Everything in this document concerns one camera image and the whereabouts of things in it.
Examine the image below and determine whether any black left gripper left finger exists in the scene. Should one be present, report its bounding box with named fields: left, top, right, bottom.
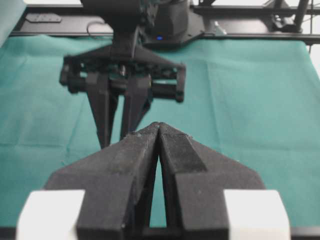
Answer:
left=44, top=122, right=160, bottom=240

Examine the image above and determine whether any green table cloth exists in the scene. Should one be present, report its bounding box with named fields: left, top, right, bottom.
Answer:
left=0, top=35, right=320, bottom=227

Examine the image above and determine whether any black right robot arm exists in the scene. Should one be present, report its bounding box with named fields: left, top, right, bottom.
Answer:
left=59, top=0, right=186, bottom=148

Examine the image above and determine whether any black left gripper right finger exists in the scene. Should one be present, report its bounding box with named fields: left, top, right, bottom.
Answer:
left=158, top=123, right=266, bottom=240

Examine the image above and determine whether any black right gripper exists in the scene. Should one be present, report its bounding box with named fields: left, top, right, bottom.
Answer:
left=59, top=44, right=186, bottom=149

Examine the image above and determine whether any black aluminium frame rail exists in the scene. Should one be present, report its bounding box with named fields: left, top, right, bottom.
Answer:
left=10, top=4, right=320, bottom=46

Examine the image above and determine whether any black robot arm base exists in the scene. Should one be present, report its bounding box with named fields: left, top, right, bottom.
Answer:
left=141, top=0, right=209, bottom=49

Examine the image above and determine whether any black cable loop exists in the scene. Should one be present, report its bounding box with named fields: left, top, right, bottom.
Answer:
left=86, top=21, right=116, bottom=41

